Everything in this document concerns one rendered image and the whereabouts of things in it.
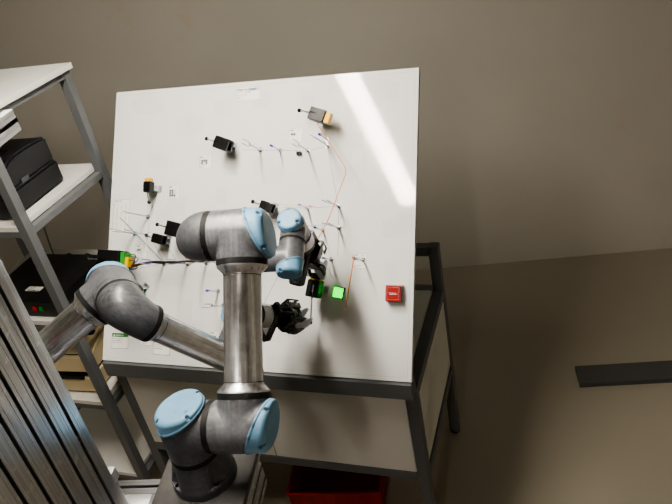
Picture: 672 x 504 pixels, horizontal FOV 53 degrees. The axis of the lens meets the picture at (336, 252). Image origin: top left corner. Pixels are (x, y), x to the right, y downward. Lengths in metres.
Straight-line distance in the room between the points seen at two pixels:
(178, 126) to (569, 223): 2.44
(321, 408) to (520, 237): 2.10
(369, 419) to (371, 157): 0.90
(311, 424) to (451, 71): 2.03
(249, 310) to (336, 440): 1.15
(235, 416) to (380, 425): 1.03
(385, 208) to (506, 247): 2.05
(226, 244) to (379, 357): 0.88
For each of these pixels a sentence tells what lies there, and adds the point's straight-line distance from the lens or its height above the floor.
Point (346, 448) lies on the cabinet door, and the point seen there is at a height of 0.49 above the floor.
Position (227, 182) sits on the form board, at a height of 1.39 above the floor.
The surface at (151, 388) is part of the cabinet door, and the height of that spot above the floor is 0.71.
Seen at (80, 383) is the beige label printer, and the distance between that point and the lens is 2.94.
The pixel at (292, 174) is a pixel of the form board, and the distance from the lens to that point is 2.37.
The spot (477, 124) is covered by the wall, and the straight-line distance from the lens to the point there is 3.83.
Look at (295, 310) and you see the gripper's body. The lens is 2.11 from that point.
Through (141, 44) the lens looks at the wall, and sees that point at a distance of 3.95.
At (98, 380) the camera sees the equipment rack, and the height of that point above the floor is 0.78.
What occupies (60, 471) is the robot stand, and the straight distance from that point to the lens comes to 1.41.
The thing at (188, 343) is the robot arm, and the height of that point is 1.35.
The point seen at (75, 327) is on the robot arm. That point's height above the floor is 1.45.
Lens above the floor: 2.37
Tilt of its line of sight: 31 degrees down
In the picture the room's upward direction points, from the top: 12 degrees counter-clockwise
